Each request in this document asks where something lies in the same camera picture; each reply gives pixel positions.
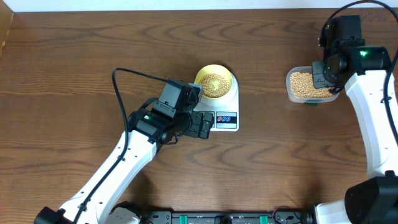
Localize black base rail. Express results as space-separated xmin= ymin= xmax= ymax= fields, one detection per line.
xmin=139 ymin=207 xmax=317 ymax=224

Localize white digital kitchen scale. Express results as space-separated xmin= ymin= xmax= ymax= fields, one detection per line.
xmin=194 ymin=72 xmax=239 ymax=132

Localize soybeans in container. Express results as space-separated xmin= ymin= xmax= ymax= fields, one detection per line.
xmin=290 ymin=72 xmax=332 ymax=98

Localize clear plastic container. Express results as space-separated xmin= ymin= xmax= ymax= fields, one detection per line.
xmin=286 ymin=66 xmax=338 ymax=103

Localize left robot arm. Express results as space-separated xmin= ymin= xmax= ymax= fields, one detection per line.
xmin=34 ymin=98 xmax=214 ymax=224

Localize pale yellow bowl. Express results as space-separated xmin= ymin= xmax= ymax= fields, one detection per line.
xmin=195 ymin=64 xmax=233 ymax=99

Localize soybeans in yellow bowl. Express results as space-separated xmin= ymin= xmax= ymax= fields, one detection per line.
xmin=199 ymin=73 xmax=230 ymax=98

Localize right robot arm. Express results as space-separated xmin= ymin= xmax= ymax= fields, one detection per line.
xmin=313 ymin=45 xmax=397 ymax=223

